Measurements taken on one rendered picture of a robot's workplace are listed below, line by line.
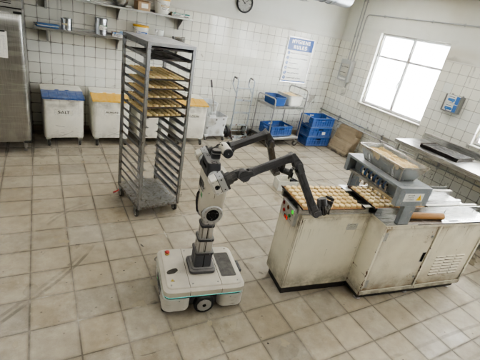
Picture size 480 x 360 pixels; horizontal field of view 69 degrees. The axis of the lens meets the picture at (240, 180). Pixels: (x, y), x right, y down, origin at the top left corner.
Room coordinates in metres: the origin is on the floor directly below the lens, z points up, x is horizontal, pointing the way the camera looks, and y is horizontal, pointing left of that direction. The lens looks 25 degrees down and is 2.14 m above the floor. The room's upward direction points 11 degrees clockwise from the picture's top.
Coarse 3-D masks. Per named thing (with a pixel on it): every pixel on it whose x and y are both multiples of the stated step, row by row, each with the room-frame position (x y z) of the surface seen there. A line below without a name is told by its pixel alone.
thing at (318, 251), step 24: (312, 216) 2.46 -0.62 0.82; (336, 216) 2.55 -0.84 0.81; (360, 216) 2.64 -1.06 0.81; (288, 240) 2.49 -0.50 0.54; (312, 240) 2.48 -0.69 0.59; (336, 240) 2.58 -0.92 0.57; (360, 240) 2.69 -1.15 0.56; (288, 264) 2.42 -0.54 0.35; (312, 264) 2.51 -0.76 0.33; (336, 264) 2.62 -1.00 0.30; (288, 288) 2.48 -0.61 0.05; (312, 288) 2.59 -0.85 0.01
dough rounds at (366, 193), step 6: (354, 186) 3.00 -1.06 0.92; (360, 186) 3.03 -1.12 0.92; (366, 186) 3.07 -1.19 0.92; (360, 192) 2.92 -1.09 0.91; (366, 192) 2.92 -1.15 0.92; (372, 192) 2.95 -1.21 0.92; (366, 198) 2.80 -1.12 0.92; (372, 198) 2.82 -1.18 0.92; (378, 198) 2.85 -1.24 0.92; (384, 198) 2.88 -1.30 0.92; (372, 204) 2.73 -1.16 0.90; (378, 204) 2.71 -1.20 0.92; (384, 204) 2.74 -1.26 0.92; (390, 204) 2.76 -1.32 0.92
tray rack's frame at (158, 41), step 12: (132, 36) 3.43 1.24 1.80; (144, 36) 3.50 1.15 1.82; (156, 36) 3.74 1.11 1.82; (180, 48) 3.35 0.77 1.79; (192, 48) 3.43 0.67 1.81; (144, 60) 3.78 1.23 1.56; (120, 108) 3.63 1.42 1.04; (120, 120) 3.62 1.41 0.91; (120, 132) 3.62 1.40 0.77; (120, 144) 3.62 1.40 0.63; (120, 156) 3.62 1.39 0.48; (156, 156) 3.91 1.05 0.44; (120, 168) 3.62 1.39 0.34; (120, 180) 3.63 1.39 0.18; (144, 180) 3.80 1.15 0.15; (156, 180) 3.86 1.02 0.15; (120, 192) 3.55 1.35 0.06; (132, 192) 3.45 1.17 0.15; (144, 192) 3.51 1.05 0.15; (156, 192) 3.56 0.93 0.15; (168, 192) 3.61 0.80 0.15; (144, 204) 3.24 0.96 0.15; (156, 204) 3.29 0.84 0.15; (168, 204) 3.38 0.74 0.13
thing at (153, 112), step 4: (128, 100) 3.63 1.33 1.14; (132, 100) 3.65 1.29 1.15; (136, 104) 3.51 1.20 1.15; (140, 108) 3.41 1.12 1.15; (148, 112) 3.31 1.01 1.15; (152, 112) 3.34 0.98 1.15; (156, 112) 3.37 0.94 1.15; (160, 112) 3.39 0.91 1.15; (164, 112) 3.42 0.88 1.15; (168, 112) 3.45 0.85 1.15; (172, 112) 3.52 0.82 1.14; (176, 112) 3.50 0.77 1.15
